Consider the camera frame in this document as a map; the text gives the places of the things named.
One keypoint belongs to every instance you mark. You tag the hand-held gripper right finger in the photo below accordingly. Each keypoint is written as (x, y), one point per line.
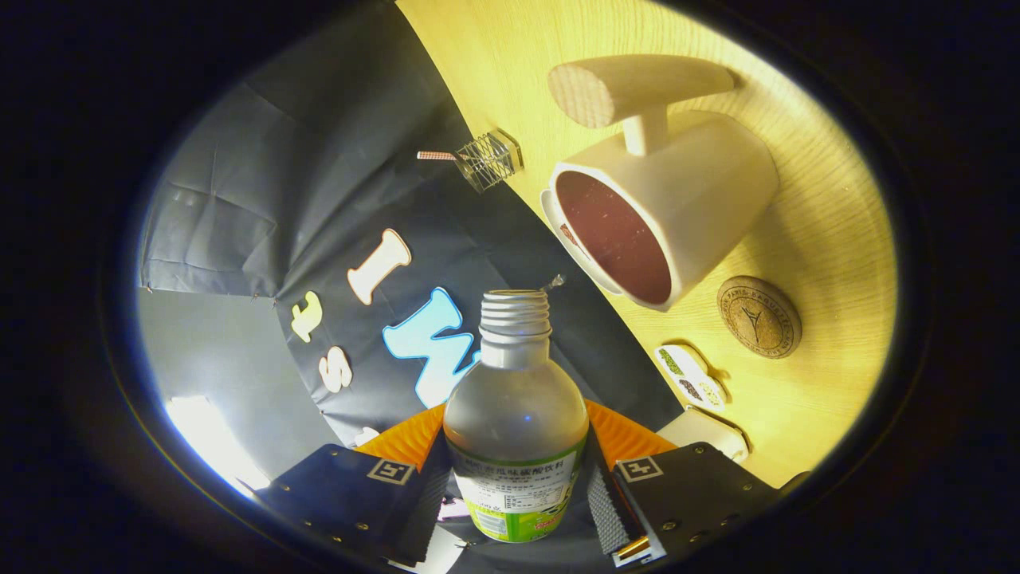
(606, 510)

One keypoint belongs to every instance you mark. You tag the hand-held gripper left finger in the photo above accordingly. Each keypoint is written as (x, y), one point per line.
(426, 502)

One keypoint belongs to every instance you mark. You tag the silver bottle green label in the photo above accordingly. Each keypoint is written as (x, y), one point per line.
(514, 414)

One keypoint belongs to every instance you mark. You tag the round cork coaster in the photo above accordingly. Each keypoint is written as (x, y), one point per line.
(759, 317)

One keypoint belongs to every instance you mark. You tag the white toaster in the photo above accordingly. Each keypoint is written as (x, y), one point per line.
(705, 434)

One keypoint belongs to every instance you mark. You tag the white divided dish of beans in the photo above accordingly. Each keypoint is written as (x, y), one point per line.
(692, 379)

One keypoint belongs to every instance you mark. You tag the brown meat slice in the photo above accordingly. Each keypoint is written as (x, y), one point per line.
(570, 235)

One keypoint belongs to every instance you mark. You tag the white plate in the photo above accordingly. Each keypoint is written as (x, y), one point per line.
(551, 215)

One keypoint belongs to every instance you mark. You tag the wooden table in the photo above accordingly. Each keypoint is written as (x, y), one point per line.
(821, 239)

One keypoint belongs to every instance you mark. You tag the striped straw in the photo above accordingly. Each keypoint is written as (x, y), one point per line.
(437, 155)

